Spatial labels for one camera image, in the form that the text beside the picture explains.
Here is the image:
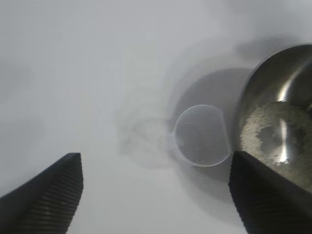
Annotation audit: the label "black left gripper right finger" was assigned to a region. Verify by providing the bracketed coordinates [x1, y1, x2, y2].
[228, 150, 312, 234]

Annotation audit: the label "stainless steel mixing bowl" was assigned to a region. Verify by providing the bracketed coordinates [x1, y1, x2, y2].
[233, 43, 312, 193]

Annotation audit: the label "white rice grains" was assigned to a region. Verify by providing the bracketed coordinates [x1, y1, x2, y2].
[240, 101, 312, 191]

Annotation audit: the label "clear plastic measuring cup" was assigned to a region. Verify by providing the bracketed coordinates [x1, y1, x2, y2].
[168, 104, 232, 168]

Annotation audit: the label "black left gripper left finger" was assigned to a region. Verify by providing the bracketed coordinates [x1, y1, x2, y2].
[0, 152, 84, 234]

